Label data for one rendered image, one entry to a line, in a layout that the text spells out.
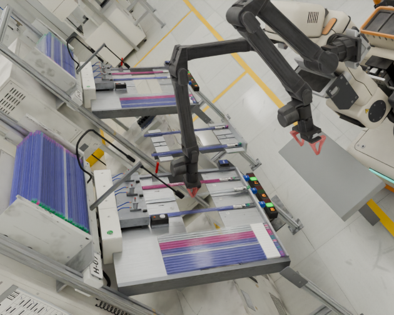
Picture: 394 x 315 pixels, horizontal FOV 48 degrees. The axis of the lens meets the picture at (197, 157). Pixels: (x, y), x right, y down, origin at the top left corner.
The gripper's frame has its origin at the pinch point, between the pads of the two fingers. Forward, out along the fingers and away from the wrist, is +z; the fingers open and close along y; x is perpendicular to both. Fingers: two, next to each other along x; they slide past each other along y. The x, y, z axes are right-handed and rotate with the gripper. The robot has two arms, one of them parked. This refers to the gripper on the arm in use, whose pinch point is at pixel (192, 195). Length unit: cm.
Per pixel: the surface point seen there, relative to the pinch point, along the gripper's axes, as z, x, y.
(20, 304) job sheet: -3, -76, 48
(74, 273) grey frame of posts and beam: -14, -56, 50
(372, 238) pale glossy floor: 40, 98, 16
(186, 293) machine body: 49, -9, 16
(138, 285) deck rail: 0, -34, 48
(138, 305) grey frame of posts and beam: 10, -35, 49
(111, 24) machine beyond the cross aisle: 35, 6, -449
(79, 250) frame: -13, -53, 38
